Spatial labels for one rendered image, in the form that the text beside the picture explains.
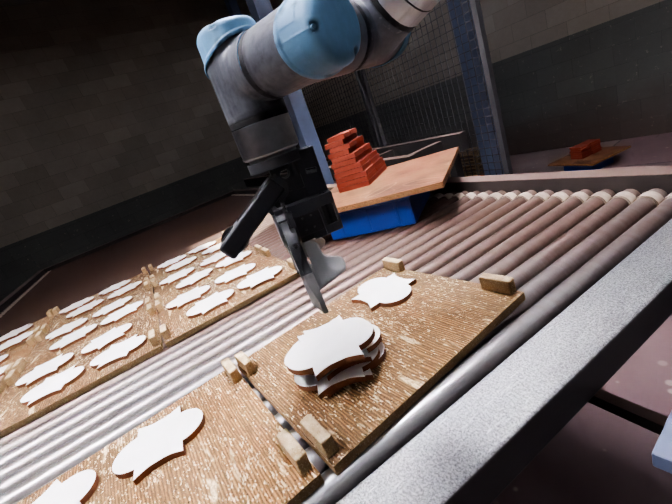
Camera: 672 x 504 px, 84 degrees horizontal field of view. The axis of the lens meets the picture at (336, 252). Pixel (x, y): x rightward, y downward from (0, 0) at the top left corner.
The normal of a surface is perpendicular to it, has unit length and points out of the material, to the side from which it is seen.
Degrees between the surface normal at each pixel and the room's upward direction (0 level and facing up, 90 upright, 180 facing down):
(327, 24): 91
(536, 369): 0
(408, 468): 0
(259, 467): 0
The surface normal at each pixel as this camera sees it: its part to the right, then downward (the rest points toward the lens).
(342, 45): 0.73, -0.03
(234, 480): -0.33, -0.89
